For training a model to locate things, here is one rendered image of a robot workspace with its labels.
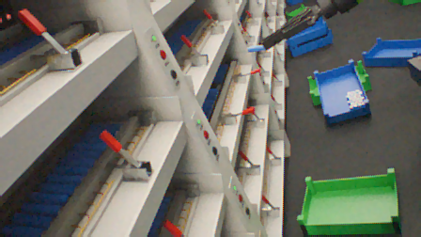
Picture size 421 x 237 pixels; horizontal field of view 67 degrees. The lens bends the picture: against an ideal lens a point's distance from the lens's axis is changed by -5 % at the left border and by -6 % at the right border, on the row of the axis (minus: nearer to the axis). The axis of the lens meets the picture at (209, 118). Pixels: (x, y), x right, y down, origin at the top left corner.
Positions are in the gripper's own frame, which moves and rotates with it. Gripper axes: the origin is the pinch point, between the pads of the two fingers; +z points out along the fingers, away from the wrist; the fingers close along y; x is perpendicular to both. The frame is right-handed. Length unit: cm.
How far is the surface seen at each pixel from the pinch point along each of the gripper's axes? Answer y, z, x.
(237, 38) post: -19.1, 14.4, -2.8
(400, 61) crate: -70, -36, 66
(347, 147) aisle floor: -15, 2, 60
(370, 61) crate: -81, -23, 63
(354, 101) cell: -36, -8, 54
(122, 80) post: 51, 17, -23
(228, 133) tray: 28.7, 18.1, 7.2
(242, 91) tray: 4.6, 16.9, 8.0
